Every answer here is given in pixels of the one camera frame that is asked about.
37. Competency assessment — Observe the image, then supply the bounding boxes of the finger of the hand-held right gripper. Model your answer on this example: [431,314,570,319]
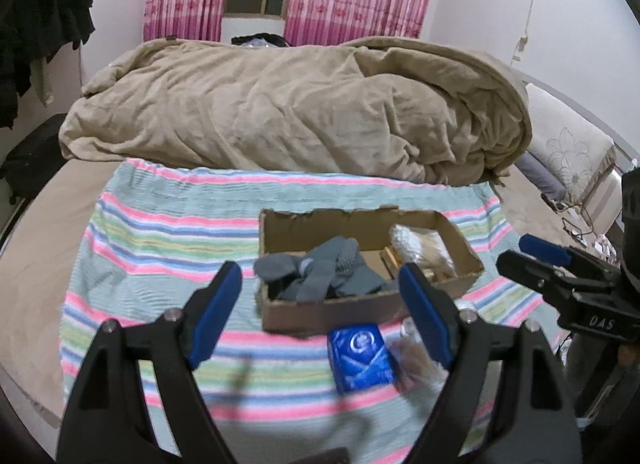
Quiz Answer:
[496,234,621,301]

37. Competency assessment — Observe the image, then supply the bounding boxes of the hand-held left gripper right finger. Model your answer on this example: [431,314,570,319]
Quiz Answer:
[398,263,583,464]

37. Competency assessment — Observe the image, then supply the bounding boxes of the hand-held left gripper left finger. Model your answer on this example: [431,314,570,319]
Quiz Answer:
[56,260,244,464]

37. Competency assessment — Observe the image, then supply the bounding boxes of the blue packet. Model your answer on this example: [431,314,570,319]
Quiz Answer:
[327,324,401,395]

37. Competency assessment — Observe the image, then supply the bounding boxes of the cardboard box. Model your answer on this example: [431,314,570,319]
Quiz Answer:
[257,206,486,337]

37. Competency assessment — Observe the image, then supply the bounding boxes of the grey socks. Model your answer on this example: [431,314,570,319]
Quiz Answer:
[253,236,401,303]

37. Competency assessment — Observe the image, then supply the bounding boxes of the clear plastic bag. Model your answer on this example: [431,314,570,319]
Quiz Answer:
[392,318,451,392]

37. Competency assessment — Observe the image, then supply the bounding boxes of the beige cloth item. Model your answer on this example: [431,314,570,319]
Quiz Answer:
[419,231,460,281]

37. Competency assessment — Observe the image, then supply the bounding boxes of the striped blanket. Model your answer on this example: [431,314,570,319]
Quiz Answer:
[59,158,563,464]

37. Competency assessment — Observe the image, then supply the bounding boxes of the white knitted item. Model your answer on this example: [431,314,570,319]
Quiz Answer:
[389,224,448,267]

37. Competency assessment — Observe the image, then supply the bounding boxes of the white floral pillow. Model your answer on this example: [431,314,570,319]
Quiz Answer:
[524,83,618,205]

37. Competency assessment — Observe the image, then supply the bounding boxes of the beige duvet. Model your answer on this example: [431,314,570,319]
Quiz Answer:
[59,36,534,185]

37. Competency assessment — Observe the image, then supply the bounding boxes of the black bag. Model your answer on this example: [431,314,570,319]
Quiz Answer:
[0,113,70,205]

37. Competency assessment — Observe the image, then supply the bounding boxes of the dark hanging clothes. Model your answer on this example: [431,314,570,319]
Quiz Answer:
[0,0,97,131]

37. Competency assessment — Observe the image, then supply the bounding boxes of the black cable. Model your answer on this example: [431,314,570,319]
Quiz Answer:
[545,196,601,247]

